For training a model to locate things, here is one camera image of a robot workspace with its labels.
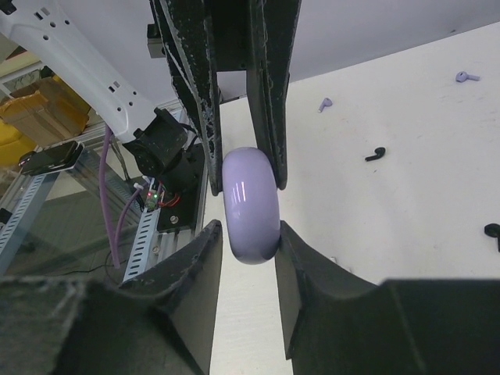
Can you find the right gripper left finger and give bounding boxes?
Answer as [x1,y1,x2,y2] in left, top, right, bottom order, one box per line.
[1,220,223,374]

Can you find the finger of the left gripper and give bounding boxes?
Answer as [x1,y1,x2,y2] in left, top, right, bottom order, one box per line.
[150,1,223,196]
[246,1,302,190]

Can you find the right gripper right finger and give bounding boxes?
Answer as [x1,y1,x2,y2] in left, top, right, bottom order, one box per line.
[275,223,499,374]

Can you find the purple earbud charging case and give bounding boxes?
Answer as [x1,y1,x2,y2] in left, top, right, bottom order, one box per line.
[222,147,280,265]

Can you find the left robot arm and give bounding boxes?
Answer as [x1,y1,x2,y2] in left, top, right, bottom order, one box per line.
[1,1,301,195]

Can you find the white earbud lower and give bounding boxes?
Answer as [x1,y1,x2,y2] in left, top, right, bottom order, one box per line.
[330,256,352,273]

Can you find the small circuit board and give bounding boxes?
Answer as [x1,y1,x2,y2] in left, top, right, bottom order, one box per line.
[145,189,161,213]

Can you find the cardboard boxes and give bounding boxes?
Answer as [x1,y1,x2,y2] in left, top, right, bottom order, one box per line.
[1,76,91,147]

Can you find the black earbud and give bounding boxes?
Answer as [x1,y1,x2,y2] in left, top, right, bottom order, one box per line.
[365,147,387,163]
[484,223,500,252]

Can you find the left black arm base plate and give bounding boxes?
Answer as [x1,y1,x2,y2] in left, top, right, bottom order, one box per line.
[156,144,206,233]

